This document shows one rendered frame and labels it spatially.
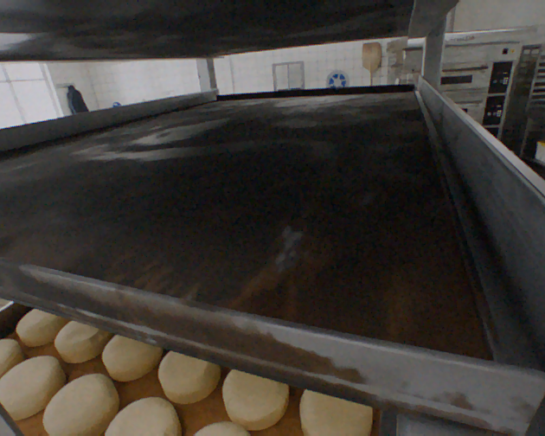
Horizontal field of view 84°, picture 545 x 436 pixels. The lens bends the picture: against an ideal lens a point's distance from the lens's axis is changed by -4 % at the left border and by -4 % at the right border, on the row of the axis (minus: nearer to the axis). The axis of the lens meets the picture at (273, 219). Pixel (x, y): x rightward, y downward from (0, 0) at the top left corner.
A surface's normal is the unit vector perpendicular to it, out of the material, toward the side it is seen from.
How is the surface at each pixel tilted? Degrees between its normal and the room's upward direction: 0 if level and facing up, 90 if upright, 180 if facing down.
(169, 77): 90
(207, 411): 0
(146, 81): 90
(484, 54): 90
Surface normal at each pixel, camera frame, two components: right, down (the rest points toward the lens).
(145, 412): -0.08, -0.90
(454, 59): -0.10, 0.44
